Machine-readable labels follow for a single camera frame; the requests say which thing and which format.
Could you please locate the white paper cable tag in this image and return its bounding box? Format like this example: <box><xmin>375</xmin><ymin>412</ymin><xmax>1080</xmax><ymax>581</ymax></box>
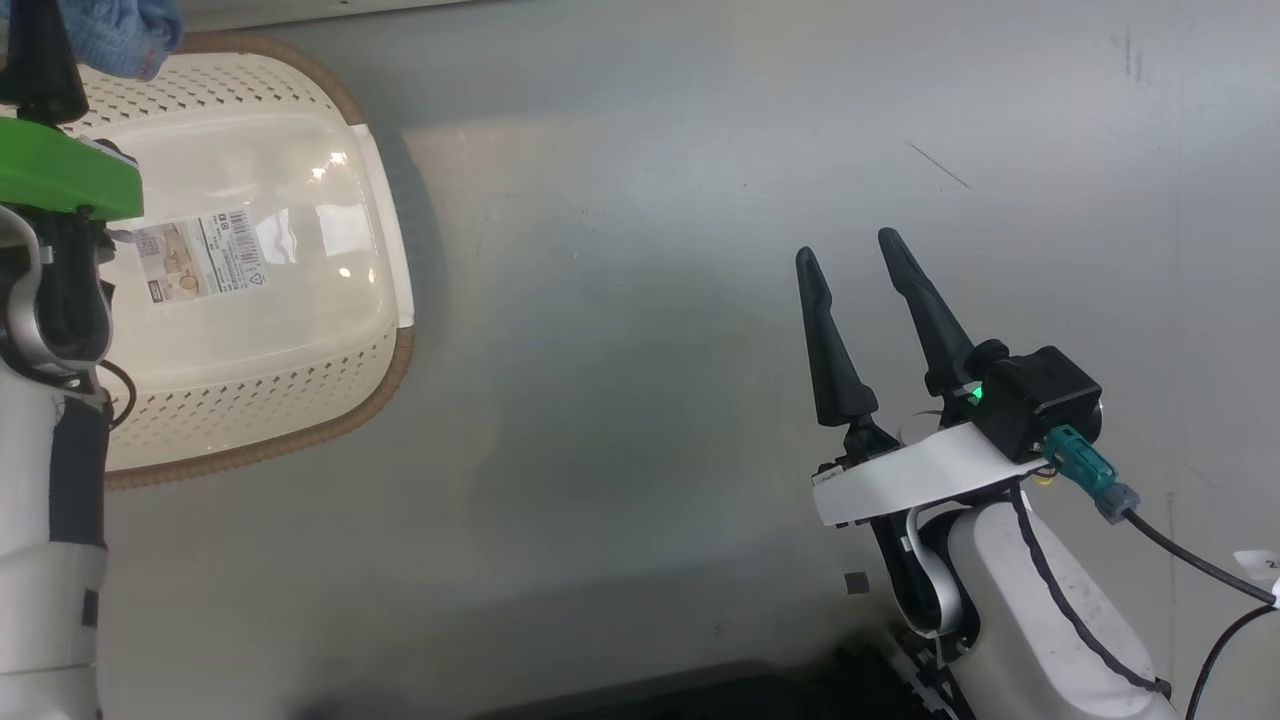
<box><xmin>1232</xmin><ymin>547</ymin><xmax>1280</xmax><ymax>607</ymax></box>

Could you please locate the white washing machine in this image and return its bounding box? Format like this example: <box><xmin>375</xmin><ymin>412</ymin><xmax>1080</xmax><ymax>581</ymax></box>
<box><xmin>178</xmin><ymin>0</ymin><xmax>473</xmax><ymax>32</ymax></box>

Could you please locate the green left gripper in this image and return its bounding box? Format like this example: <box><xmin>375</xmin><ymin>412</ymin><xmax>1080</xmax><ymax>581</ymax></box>
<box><xmin>0</xmin><ymin>0</ymin><xmax>145</xmax><ymax>224</ymax></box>

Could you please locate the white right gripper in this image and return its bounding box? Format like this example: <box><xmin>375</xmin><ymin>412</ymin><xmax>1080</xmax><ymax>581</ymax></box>
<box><xmin>795</xmin><ymin>227</ymin><xmax>1051</xmax><ymax>529</ymax></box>

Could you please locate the blue cartoon print garment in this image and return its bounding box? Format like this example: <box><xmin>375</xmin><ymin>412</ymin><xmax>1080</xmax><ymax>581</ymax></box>
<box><xmin>54</xmin><ymin>0</ymin><xmax>185</xmax><ymax>82</ymax></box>

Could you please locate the printed basket label sticker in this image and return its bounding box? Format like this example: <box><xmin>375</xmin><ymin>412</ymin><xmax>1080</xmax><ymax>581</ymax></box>
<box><xmin>131</xmin><ymin>207</ymin><xmax>270</xmax><ymax>305</ymax></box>

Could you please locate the cream perforated laundry basket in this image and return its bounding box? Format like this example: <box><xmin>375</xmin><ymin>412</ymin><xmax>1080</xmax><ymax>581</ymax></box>
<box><xmin>58</xmin><ymin>30</ymin><xmax>417</xmax><ymax>492</ymax></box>

